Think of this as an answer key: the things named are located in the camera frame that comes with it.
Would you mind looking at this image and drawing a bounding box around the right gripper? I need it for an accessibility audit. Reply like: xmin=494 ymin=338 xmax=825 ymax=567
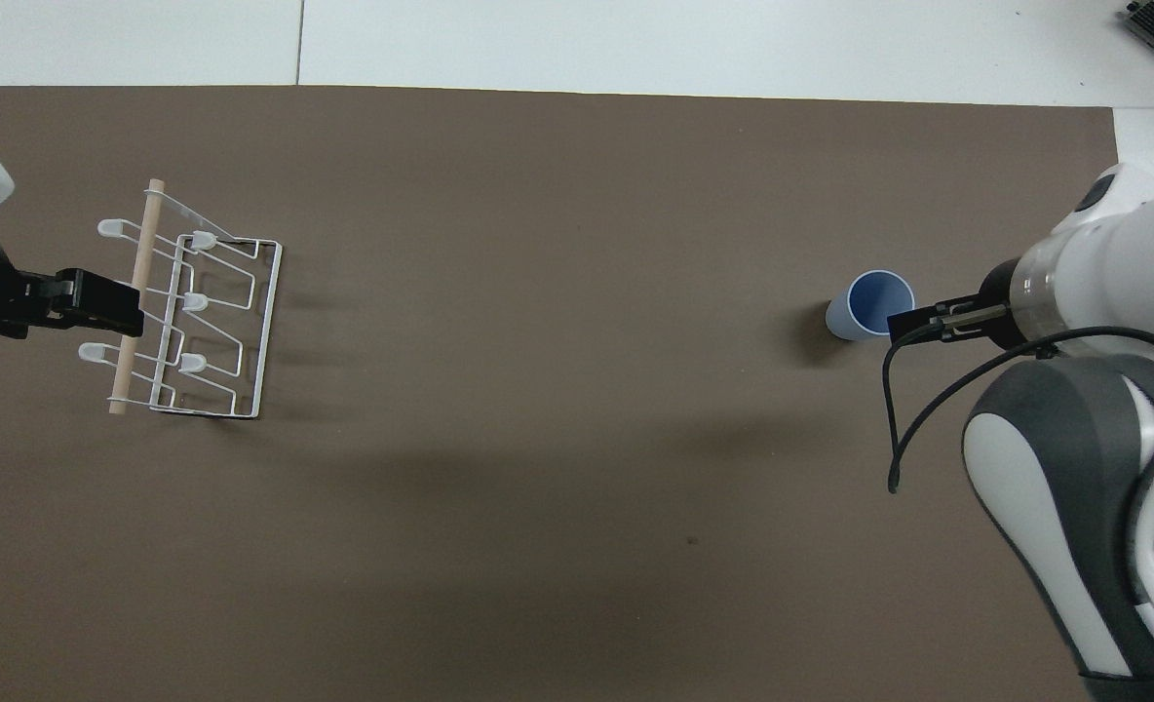
xmin=957 ymin=258 xmax=1027 ymax=352

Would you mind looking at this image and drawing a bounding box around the blue plastic cup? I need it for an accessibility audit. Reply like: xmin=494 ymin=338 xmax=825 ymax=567
xmin=826 ymin=270 xmax=917 ymax=342

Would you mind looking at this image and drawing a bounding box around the white wire cup holder rack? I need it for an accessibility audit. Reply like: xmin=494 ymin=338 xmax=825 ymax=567
xmin=97 ymin=178 xmax=284 ymax=421

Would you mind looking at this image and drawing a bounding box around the black cable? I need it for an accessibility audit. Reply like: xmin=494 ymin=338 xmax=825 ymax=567
xmin=882 ymin=317 xmax=1154 ymax=494

